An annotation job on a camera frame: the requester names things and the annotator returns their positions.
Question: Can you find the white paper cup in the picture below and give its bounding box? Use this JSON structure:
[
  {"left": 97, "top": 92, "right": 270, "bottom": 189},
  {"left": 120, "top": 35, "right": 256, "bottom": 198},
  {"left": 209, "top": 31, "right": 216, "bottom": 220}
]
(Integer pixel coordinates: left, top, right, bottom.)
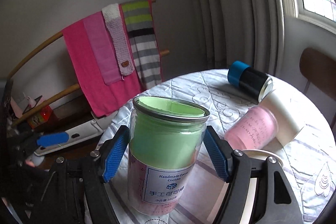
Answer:
[
  {"left": 259, "top": 89, "right": 305, "bottom": 147},
  {"left": 243, "top": 149, "right": 283, "bottom": 215}
]

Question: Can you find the green and pink labelled jar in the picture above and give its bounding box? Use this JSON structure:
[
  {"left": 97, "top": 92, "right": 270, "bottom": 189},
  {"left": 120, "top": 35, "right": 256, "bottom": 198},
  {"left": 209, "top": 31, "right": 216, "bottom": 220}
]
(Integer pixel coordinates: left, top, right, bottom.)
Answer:
[{"left": 127, "top": 96, "right": 210, "bottom": 216}]

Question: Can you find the red orange bottle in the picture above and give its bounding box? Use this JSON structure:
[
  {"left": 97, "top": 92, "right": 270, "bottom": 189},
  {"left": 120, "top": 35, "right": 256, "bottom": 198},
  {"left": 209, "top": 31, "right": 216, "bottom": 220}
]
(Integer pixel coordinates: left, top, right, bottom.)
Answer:
[{"left": 27, "top": 105, "right": 58, "bottom": 129}]

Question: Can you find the wooden towel rack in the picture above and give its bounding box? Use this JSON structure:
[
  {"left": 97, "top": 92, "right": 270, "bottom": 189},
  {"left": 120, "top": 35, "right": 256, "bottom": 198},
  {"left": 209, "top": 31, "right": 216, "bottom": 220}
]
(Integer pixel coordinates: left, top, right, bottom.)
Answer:
[{"left": 9, "top": 0, "right": 170, "bottom": 125}]

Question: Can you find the pink clear jar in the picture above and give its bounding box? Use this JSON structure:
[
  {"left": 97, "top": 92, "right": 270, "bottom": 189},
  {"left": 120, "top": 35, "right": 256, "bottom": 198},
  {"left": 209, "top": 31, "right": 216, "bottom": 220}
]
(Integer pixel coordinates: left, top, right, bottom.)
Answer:
[{"left": 224, "top": 106, "right": 278, "bottom": 150}]

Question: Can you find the bright pink towel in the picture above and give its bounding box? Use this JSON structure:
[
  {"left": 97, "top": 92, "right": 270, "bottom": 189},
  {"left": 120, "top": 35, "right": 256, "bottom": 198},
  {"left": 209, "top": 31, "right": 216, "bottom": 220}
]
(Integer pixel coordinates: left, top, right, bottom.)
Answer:
[{"left": 62, "top": 20, "right": 143, "bottom": 117}]

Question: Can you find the blue and black canister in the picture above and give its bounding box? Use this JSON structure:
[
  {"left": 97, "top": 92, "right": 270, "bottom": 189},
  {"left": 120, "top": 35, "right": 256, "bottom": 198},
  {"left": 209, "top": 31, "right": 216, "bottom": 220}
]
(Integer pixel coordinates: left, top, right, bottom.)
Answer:
[{"left": 227, "top": 61, "right": 273, "bottom": 102}]

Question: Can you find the light pink cloth strip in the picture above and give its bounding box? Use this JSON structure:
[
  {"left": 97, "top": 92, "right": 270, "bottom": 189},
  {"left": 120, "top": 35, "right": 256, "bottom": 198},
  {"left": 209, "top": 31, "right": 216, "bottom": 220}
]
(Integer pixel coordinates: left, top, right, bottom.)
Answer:
[{"left": 83, "top": 11, "right": 121, "bottom": 85}]

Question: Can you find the brown wooden chair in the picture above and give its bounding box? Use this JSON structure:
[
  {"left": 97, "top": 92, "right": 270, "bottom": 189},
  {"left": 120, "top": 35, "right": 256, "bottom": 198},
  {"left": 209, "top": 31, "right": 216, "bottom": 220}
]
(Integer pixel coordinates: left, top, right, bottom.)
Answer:
[{"left": 299, "top": 48, "right": 336, "bottom": 100}]

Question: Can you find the striped neon grey sock cloth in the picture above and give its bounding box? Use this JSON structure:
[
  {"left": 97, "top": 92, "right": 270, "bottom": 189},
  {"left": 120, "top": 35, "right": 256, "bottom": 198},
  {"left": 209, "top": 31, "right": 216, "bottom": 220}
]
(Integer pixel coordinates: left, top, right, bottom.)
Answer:
[{"left": 121, "top": 0, "right": 162, "bottom": 89}]

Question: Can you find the knitted lilac strap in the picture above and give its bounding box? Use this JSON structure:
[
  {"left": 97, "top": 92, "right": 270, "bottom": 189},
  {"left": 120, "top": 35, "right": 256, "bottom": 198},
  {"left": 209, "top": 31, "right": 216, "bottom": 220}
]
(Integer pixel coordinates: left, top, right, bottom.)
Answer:
[{"left": 101, "top": 3, "right": 136, "bottom": 77}]

